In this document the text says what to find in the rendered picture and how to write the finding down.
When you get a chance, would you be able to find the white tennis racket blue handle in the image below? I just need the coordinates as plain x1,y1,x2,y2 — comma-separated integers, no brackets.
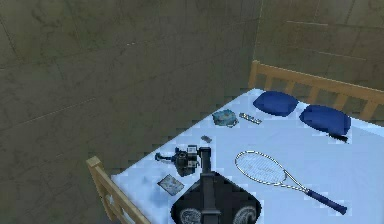
234,150,348,216

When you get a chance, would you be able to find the blue pillow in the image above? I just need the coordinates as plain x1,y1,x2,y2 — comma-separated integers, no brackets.
252,90,300,118
298,104,352,136

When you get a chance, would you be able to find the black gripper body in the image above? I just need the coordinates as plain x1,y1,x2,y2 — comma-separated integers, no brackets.
173,149,192,177

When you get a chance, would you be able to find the grey blue square book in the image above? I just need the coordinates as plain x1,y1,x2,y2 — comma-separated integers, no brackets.
157,173,185,197

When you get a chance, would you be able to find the black flat bag white ornament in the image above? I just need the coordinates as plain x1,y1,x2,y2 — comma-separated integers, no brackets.
170,171,263,224

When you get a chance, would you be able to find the blue grey crumpled lump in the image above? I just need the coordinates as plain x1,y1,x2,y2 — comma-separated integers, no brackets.
212,109,240,129

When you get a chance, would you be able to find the wooden bed with pale sheet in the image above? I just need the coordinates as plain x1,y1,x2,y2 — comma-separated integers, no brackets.
85,59,384,224

